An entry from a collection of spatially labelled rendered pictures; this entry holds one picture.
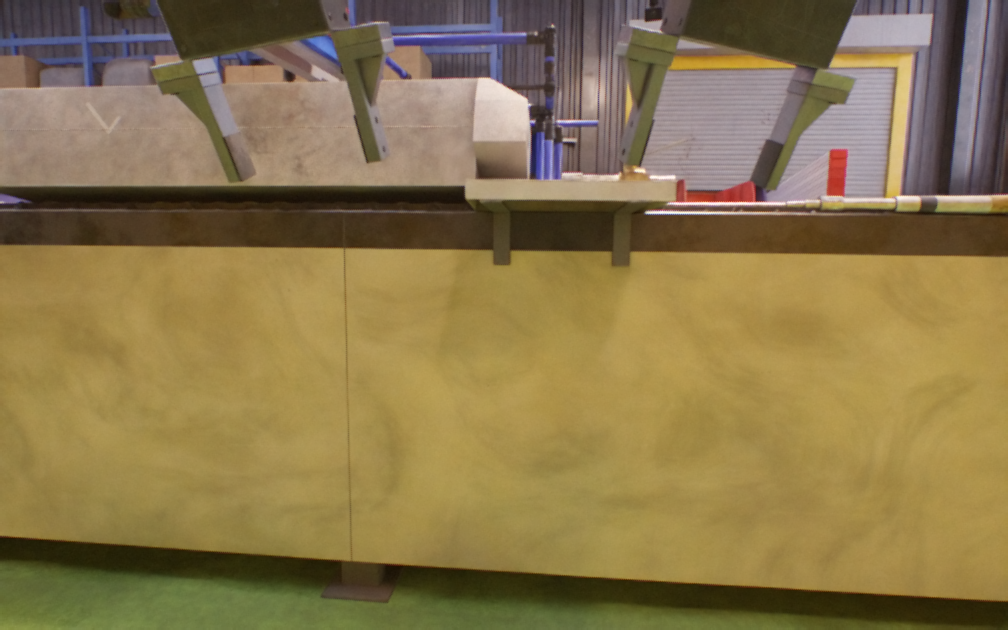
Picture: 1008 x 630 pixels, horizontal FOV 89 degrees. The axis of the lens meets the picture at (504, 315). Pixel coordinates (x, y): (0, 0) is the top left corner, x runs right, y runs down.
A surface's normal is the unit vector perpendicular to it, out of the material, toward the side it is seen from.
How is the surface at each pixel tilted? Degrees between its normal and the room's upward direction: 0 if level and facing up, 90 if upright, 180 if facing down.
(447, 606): 0
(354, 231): 90
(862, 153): 90
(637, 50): 114
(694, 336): 90
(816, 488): 90
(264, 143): 80
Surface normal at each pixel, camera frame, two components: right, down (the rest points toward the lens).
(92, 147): -0.08, -0.06
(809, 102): 0.10, 0.51
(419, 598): 0.01, -0.99
